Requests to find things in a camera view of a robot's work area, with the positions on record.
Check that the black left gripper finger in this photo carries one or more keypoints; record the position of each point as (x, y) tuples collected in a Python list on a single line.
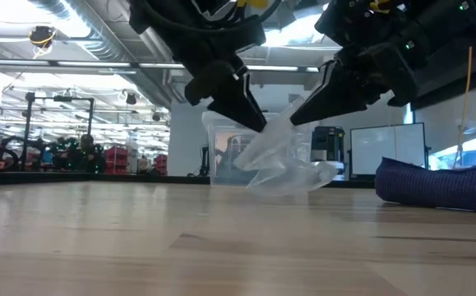
[(229, 107), (250, 100)]

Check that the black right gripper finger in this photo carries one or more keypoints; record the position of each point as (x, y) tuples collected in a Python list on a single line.
[(322, 90), (338, 107)]

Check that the clear plastic zipper bag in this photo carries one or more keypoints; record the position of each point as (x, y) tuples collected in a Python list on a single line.
[(287, 156)]

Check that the purple elastic bandage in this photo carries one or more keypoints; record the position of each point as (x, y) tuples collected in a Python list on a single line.
[(435, 189)]

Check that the black machine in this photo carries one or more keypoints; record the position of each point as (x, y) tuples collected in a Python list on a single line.
[(328, 144)]

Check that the clear plastic storage bin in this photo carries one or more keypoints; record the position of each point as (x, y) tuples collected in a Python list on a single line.
[(221, 156)]

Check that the black hanging spotlight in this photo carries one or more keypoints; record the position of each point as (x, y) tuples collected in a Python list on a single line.
[(131, 98), (156, 117)]

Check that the red shelf unit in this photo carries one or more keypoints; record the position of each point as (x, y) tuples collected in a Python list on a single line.
[(160, 164), (116, 160)]

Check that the long LED light bar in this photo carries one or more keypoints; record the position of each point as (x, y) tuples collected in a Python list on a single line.
[(93, 63)]

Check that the person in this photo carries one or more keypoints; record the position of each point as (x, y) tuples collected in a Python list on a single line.
[(91, 156)]

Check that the black pipe stand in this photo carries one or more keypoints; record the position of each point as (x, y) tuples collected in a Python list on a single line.
[(27, 131)]

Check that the white whiteboard black frame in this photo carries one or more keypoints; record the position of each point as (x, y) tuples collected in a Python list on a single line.
[(385, 144)]

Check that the silver ventilation duct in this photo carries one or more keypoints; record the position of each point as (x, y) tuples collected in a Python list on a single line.
[(110, 49)]

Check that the black table frame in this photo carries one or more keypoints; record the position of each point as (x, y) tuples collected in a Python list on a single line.
[(56, 177)]

